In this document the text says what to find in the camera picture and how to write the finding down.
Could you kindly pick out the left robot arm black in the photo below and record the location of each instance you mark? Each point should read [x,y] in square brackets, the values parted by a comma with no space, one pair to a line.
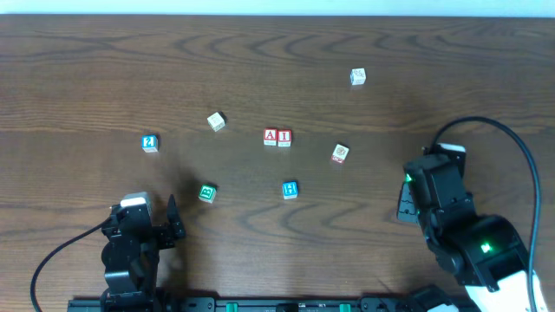
[132,254]

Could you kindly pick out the white block red drawing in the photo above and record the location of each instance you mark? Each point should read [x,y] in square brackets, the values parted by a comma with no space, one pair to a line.
[340,153]

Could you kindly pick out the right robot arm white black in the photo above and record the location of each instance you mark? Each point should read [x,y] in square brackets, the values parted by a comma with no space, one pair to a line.
[484,253]

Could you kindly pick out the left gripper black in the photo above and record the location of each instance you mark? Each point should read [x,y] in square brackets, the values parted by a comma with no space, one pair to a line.
[160,234]

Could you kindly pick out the blue number 2 block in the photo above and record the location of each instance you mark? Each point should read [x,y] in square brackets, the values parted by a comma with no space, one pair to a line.
[150,143]

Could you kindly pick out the white block top right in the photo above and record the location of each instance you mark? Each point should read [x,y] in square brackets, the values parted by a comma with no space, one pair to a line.
[357,76]

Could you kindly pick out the blue letter H block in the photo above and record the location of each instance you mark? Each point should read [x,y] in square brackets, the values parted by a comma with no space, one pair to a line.
[290,189]

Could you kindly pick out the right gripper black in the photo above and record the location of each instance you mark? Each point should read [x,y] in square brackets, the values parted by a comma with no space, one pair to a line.
[408,207]

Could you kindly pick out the red letter A block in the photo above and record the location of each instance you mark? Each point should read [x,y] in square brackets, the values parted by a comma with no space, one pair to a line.
[270,137]

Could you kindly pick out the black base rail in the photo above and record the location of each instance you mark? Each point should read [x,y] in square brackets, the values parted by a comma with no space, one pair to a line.
[365,304]

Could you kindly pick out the green face block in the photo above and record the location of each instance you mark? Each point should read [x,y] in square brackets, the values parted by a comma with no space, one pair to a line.
[207,193]

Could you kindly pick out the cream block green R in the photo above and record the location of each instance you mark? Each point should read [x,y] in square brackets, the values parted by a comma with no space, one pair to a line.
[216,121]

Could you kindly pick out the red letter I block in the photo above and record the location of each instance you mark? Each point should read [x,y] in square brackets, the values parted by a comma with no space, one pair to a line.
[284,138]

